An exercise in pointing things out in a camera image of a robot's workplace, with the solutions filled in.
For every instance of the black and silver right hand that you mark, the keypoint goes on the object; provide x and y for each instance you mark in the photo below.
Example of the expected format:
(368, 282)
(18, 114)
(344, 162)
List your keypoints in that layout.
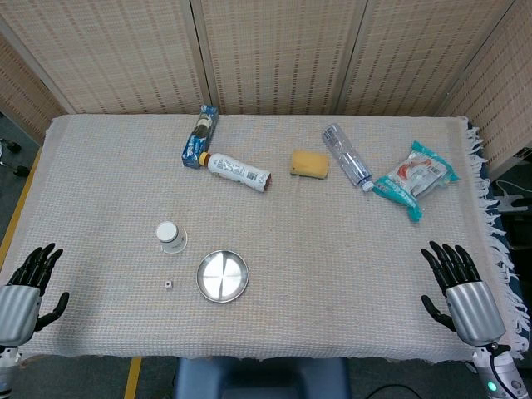
(474, 309)

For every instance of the round metal plate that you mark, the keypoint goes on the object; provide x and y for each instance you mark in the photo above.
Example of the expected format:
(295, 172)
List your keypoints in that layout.
(222, 276)

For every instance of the white and silver right arm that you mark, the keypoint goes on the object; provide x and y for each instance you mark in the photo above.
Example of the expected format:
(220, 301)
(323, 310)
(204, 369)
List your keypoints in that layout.
(498, 374)

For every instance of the teal snack bag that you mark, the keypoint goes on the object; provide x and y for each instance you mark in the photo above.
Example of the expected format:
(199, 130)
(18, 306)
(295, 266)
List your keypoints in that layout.
(415, 178)

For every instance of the beige woven tablecloth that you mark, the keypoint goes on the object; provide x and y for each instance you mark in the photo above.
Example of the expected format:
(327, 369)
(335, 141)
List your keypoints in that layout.
(311, 257)

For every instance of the office chair caster base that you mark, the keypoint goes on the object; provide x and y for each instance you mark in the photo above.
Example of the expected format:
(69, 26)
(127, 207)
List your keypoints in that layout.
(12, 147)

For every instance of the white bottle with yellow cap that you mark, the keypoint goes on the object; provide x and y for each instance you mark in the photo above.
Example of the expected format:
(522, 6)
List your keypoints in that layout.
(237, 170)

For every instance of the white bracket stand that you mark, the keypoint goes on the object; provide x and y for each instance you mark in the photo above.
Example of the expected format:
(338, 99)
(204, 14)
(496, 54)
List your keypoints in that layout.
(511, 201)

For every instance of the woven folding screen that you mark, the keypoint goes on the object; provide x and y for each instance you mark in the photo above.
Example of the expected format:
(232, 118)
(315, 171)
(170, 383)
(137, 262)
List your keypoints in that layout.
(270, 54)

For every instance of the blue cookie box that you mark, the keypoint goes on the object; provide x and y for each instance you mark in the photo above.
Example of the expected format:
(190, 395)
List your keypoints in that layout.
(198, 139)

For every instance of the white paper cup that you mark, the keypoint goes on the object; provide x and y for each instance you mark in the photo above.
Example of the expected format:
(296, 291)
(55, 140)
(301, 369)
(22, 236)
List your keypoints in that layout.
(169, 237)

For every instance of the yellow sponge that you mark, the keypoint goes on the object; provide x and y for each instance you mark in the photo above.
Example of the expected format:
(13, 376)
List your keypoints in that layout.
(309, 164)

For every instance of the black and silver left hand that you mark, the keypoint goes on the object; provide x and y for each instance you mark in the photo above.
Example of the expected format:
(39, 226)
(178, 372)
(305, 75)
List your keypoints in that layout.
(18, 309)

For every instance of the clear plastic water bottle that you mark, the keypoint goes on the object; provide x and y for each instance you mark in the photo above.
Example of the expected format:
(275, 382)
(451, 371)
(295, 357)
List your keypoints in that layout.
(345, 154)

